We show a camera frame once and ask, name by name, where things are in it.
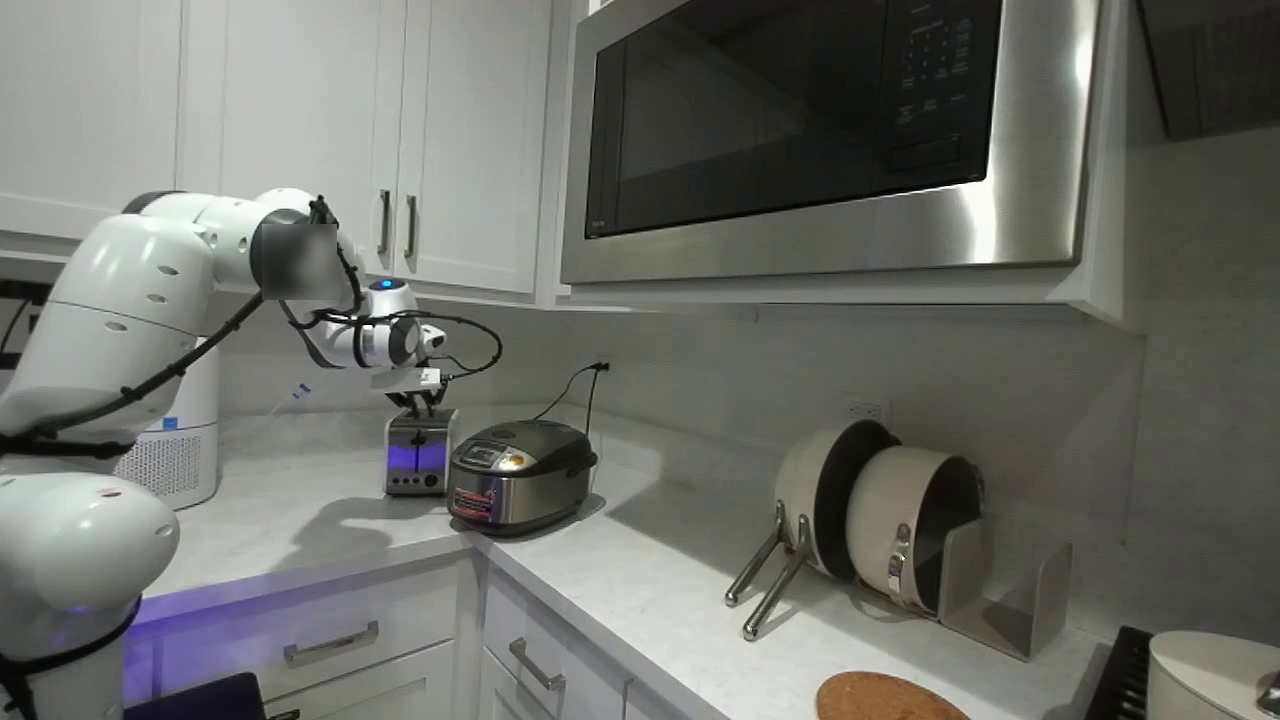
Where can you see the white lidded pot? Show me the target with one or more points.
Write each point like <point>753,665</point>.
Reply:
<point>1207,677</point>

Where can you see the silver rice cooker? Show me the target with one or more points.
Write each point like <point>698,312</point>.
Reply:
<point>523,479</point>

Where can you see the wall power outlet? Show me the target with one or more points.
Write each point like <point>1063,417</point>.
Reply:
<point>599,364</point>

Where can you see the black gas stove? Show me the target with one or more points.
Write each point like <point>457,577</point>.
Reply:
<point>1117,682</point>

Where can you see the white drawer front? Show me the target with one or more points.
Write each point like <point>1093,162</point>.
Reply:
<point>240,626</point>
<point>562,641</point>

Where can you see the stainless steel microwave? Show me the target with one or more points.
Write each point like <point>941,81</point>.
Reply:
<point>802,134</point>

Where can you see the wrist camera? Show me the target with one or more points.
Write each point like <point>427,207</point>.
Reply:
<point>433,339</point>

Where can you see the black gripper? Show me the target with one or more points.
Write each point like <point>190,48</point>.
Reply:
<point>418,381</point>

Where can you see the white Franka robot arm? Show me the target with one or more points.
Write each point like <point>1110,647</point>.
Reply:
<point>134,294</point>

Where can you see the dark range hood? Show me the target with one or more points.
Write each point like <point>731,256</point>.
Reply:
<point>1222,61</point>

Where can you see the cream saucepan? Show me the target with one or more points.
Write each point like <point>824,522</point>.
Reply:
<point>896,526</point>

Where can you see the metal pan rack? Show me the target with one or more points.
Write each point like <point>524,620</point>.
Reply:
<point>1020,587</point>

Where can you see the round cork trivet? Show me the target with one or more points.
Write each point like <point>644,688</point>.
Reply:
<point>884,697</point>

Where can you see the white upper cabinet door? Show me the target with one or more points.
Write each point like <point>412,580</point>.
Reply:
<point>481,134</point>
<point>287,92</point>
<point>86,92</point>

